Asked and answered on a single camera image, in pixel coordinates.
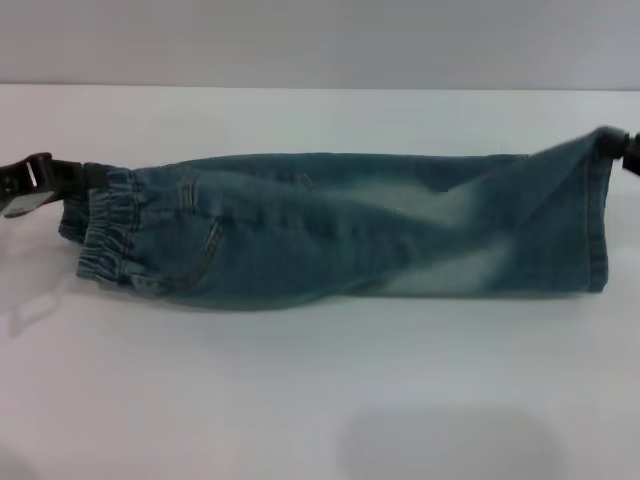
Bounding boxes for blue denim shorts with cartoon print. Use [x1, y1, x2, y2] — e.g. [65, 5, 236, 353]
[58, 127, 617, 312]

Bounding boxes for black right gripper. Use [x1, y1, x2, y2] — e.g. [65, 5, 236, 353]
[597, 127, 640, 177]

